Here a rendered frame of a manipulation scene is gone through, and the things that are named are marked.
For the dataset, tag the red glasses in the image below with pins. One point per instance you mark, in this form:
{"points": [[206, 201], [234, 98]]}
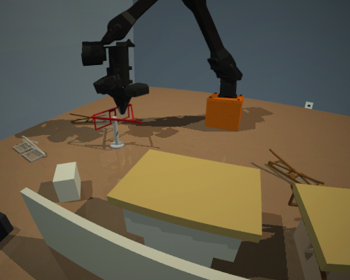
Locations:
{"points": [[103, 119]]}

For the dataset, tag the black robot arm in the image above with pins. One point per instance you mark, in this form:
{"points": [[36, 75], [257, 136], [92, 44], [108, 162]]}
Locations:
{"points": [[221, 61]]}

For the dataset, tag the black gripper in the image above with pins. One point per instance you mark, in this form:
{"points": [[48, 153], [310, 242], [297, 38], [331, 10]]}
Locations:
{"points": [[122, 96]]}

